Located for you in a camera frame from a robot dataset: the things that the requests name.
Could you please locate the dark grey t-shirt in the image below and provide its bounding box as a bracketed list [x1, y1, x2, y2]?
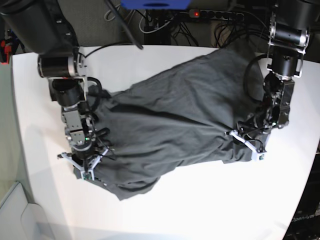
[90, 46, 265, 200]

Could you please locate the white cable loop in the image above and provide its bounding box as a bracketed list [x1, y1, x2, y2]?
[138, 14, 173, 34]

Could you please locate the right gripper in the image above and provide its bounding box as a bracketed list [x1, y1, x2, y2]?
[57, 147, 109, 173]

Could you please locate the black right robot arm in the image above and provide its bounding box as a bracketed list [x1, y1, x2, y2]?
[0, 0, 109, 178]

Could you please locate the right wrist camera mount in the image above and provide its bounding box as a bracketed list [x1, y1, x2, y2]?
[56, 148, 111, 181]

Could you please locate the black power strip red light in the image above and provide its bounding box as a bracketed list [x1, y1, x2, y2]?
[188, 9, 245, 22]

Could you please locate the blue box overhead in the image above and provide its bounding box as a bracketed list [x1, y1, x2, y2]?
[120, 0, 191, 10]

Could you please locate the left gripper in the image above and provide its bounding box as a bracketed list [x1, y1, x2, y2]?
[227, 117, 272, 147]

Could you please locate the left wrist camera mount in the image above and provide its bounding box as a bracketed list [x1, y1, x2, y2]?
[224, 129, 266, 162]

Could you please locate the red and black clamp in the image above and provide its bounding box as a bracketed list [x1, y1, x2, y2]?
[0, 38, 12, 65]

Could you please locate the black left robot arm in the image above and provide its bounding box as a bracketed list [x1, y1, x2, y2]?
[227, 0, 320, 156]

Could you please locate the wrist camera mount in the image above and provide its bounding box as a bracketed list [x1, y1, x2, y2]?
[224, 129, 266, 162]
[56, 148, 111, 181]

